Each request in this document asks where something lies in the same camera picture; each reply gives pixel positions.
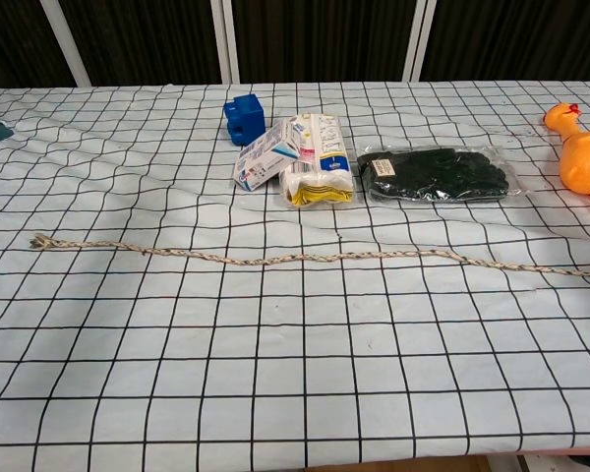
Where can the black gloves in plastic bag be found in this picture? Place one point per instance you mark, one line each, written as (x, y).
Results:
(437, 172)

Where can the white black grid tablecloth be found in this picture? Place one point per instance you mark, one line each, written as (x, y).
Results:
(295, 354)

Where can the orange rubber chicken toy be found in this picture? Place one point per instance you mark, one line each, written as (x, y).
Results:
(582, 152)

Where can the white yellow packaged cloth bundle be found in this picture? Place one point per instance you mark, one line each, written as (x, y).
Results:
(319, 162)

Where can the white frame post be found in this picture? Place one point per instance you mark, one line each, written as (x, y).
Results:
(225, 40)
(421, 39)
(65, 41)

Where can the blue plastic block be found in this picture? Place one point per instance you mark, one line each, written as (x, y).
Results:
(245, 118)

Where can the white blue carton box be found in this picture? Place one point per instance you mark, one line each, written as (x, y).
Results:
(264, 159)

